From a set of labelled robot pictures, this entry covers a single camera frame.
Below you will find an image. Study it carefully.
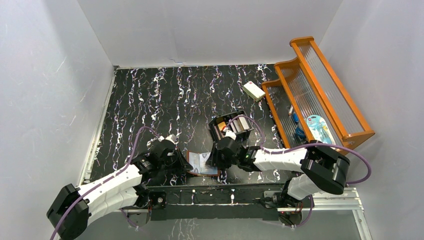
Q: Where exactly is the white VIP credit card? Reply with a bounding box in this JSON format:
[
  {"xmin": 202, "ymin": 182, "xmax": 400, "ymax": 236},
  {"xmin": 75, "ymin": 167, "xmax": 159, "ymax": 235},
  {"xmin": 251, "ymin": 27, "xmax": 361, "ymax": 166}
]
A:
[{"xmin": 192, "ymin": 152, "xmax": 216, "ymax": 175}]

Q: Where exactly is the orange leather card holder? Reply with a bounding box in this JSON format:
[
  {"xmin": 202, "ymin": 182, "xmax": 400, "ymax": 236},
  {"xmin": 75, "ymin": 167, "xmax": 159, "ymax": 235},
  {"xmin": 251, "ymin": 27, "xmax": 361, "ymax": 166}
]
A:
[{"xmin": 186, "ymin": 150, "xmax": 221, "ymax": 177}]

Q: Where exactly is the gold credit card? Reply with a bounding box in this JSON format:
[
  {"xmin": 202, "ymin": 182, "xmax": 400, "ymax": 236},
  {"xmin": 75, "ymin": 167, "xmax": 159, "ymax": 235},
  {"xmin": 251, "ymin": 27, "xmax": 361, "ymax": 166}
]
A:
[{"xmin": 217, "ymin": 121, "xmax": 227, "ymax": 133}]

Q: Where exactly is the black card tray box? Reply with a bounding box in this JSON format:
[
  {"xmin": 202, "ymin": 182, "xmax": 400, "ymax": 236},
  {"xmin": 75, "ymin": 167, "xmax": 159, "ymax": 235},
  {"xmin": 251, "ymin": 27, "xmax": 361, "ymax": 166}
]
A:
[{"xmin": 208, "ymin": 110, "xmax": 254, "ymax": 142}]

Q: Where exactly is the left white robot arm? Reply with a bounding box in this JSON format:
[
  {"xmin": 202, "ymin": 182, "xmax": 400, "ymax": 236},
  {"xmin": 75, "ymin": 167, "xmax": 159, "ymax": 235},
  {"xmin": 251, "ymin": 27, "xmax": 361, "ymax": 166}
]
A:
[{"xmin": 46, "ymin": 137, "xmax": 193, "ymax": 240}]

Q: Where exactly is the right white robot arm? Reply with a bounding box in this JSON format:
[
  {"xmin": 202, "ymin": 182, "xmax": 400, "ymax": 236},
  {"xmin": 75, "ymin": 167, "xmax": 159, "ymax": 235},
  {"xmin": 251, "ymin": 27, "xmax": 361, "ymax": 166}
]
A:
[{"xmin": 205, "ymin": 137, "xmax": 350, "ymax": 207}]

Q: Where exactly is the stack of white cards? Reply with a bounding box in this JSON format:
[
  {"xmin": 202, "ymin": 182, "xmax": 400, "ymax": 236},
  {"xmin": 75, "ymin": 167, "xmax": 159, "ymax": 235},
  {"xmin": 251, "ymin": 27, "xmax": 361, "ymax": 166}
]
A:
[{"xmin": 232, "ymin": 116, "xmax": 251, "ymax": 133}]

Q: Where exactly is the white rectangular box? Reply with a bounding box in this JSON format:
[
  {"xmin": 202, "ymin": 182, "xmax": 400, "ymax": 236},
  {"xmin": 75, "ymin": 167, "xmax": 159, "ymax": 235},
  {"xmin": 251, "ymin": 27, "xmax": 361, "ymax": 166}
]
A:
[{"xmin": 242, "ymin": 81, "xmax": 266, "ymax": 102}]

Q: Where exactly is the blue item on shelf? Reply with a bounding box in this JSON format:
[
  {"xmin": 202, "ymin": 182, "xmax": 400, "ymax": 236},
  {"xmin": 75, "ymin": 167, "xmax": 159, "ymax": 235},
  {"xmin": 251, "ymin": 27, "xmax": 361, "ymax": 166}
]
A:
[{"xmin": 292, "ymin": 112, "xmax": 307, "ymax": 141}]

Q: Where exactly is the small pen on shelf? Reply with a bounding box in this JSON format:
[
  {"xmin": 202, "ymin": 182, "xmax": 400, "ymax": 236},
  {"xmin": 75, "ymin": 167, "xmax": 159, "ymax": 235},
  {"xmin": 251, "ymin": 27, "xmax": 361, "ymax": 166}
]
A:
[{"xmin": 288, "ymin": 105, "xmax": 294, "ymax": 116}]

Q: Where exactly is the orange wooden shelf rack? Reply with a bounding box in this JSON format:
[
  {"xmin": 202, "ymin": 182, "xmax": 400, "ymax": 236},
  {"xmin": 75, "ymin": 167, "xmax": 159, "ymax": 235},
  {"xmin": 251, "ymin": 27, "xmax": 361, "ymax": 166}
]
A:
[{"xmin": 261, "ymin": 36, "xmax": 375, "ymax": 150}]

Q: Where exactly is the blue blister pack item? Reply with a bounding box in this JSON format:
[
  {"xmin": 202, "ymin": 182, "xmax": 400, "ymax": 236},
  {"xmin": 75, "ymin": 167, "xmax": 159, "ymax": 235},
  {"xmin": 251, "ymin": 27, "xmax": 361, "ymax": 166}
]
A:
[{"xmin": 305, "ymin": 114, "xmax": 336, "ymax": 145}]

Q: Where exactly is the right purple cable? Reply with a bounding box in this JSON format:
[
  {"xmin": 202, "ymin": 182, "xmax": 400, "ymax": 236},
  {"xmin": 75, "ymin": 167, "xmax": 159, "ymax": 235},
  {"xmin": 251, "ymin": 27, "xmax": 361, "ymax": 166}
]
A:
[{"xmin": 226, "ymin": 114, "xmax": 373, "ymax": 185}]

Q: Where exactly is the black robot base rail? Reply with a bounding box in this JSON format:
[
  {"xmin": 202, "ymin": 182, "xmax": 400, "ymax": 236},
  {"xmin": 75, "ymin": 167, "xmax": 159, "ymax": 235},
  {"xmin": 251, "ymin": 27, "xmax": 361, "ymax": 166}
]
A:
[{"xmin": 148, "ymin": 183, "xmax": 299, "ymax": 221}]

